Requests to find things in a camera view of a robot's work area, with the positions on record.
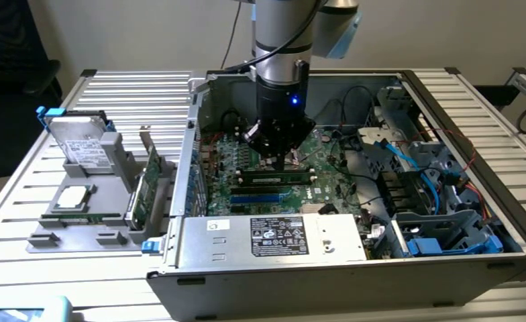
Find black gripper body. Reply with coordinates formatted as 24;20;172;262
241;59;317;157

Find installed labelled RAM stick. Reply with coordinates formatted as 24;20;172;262
239;176;313;186

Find green RAM stick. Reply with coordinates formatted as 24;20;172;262
40;213;125;225

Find black expansion slot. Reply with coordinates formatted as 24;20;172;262
229;185;288;197

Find blue expansion slot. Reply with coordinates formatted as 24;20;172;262
229;193;288;205

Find green Dell motherboard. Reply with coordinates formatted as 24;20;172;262
191;129;371;219

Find silver chipset heat sink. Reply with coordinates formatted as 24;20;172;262
299;203;338;216

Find silver power supply unit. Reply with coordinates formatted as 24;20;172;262
172;213;367;269

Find green graphics card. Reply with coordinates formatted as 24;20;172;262
126;125;161;232

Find blue case latch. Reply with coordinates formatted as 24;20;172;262
140;235;163;255

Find grey metal disk bay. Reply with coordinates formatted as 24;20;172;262
359;85;509;259

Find open grey PC case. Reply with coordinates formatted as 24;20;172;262
145;69;526;318

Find grey parts rack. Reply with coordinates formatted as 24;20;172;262
24;131;177;254

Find blue disk tray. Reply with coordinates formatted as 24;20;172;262
403;233;502;258

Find silver hard disk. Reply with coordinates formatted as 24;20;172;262
48;115;112;168

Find silver CPU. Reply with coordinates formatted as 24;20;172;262
53;185;97;211

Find blue disk caddy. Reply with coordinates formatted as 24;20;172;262
34;106;117;135

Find black office chair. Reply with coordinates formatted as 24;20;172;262
0;0;64;182

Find teal box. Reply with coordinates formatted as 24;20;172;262
0;294;74;322

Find black power wire bundle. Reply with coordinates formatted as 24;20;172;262
330;85;391;215

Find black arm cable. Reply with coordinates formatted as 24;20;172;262
220;0;324;74

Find thin grey wall wire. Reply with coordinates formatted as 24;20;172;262
220;0;243;70

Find blue SATA wire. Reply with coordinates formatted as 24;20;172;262
376;140;454;215

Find red wire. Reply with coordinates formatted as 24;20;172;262
406;128;478;176

